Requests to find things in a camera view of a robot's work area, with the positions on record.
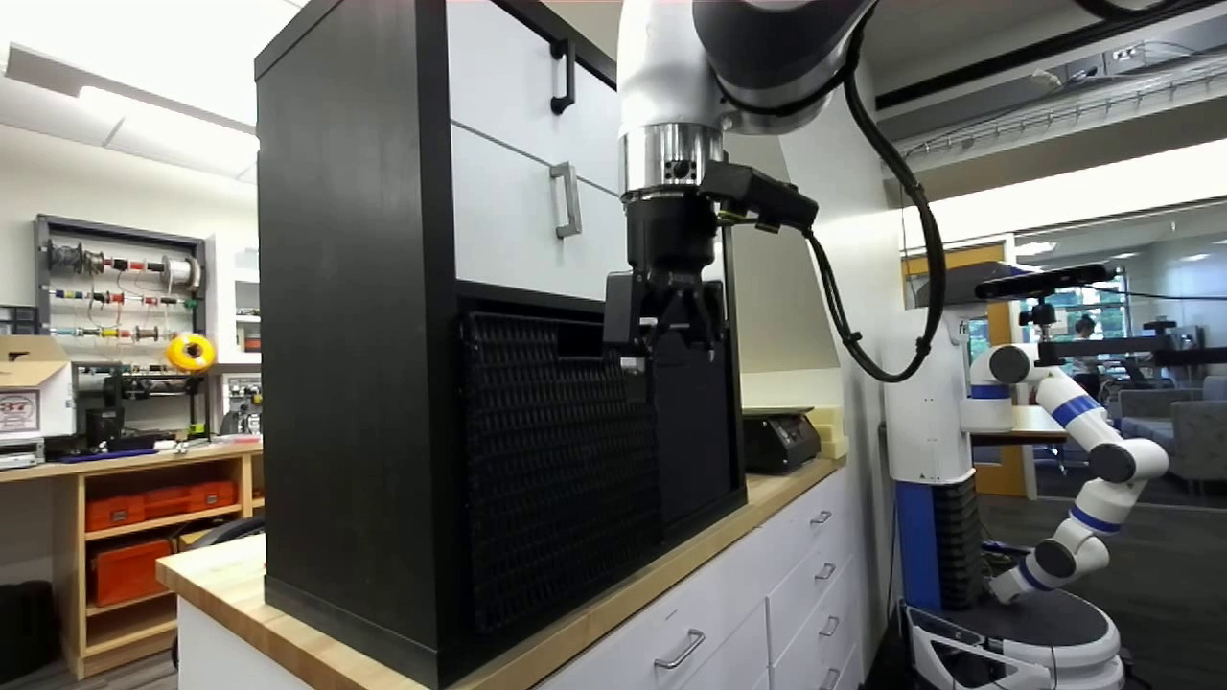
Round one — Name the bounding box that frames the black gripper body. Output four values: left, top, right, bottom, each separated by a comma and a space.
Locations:
620, 183, 719, 319

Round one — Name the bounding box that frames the black mesh storage bin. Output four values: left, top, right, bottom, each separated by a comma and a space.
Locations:
452, 304, 668, 653

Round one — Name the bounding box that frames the small red storage bin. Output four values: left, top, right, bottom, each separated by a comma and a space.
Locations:
84, 480, 240, 535

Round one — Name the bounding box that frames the large red storage bin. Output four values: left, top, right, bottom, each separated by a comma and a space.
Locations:
89, 533, 184, 608

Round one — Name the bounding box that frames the black desktop device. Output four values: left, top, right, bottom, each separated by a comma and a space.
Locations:
735, 401, 827, 480

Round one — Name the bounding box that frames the white counter with wooden top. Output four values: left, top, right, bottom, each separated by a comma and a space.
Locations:
152, 437, 875, 690

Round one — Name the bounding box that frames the black cube shelf cabinet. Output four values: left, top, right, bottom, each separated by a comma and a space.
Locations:
249, 0, 753, 690

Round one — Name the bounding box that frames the white blue mobile robot body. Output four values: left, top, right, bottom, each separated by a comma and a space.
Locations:
879, 316, 1132, 690

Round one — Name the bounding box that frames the black benchtop machine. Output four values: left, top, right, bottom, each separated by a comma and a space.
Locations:
42, 362, 166, 462

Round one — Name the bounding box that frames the wooden workbench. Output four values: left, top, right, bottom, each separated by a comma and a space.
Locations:
0, 437, 268, 681

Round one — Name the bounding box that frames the cardboard box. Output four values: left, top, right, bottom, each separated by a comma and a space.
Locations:
0, 332, 71, 396

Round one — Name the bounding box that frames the white drawer with silver handle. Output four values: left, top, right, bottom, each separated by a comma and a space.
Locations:
450, 123, 632, 308

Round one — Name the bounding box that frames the black drawer handle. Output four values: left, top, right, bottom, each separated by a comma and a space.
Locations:
547, 34, 580, 120

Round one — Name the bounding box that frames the white drawer with black handle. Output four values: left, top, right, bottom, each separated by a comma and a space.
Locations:
441, 0, 625, 201

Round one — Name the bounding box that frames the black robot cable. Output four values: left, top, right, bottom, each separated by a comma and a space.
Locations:
796, 59, 954, 388

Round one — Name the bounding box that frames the silver counter drawer handle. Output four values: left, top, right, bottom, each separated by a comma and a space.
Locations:
648, 626, 709, 680

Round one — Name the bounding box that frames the grey wall tool rack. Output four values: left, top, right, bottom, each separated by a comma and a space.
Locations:
29, 211, 214, 350

